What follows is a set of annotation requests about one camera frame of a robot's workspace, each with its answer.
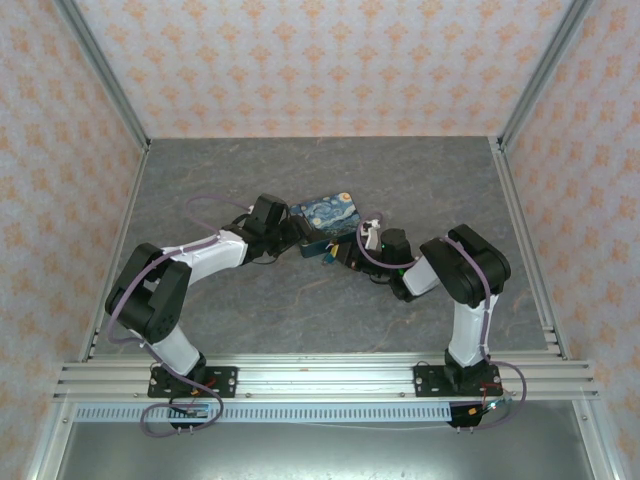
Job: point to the grey metal shelf sheet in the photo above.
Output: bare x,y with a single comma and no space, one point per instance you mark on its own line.
320,452

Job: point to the aluminium table side rail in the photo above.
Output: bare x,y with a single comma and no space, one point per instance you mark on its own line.
125,225
525,240

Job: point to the small green circuit board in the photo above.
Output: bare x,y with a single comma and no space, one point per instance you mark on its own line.
487,407
192,411

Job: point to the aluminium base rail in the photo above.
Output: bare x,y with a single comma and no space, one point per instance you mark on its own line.
320,380

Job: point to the key with yellow head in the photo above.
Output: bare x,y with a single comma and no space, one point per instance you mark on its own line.
333,247

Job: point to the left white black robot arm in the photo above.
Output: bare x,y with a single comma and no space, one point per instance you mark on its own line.
210,255

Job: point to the starry night print tin box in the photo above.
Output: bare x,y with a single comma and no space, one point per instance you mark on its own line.
330,215

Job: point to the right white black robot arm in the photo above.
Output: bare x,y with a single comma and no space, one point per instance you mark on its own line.
470,325

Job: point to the aluminium frame post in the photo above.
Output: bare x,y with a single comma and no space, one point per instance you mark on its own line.
545,75
107,75

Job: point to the small blue padlock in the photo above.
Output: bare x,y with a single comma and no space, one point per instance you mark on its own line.
328,257

